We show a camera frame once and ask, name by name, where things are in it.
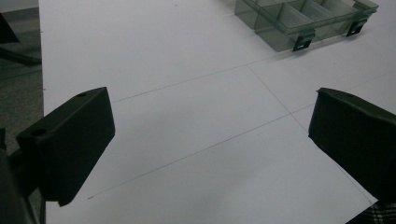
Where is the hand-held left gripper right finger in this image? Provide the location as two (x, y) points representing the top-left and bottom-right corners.
(307, 87), (396, 203)

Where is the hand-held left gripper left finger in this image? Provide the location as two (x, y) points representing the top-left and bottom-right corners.
(15, 86), (117, 207)

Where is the plaid cloth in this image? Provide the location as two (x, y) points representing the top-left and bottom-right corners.
(345, 200), (396, 224)

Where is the clear plastic compartment box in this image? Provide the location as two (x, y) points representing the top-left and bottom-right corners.
(233, 0), (380, 53)

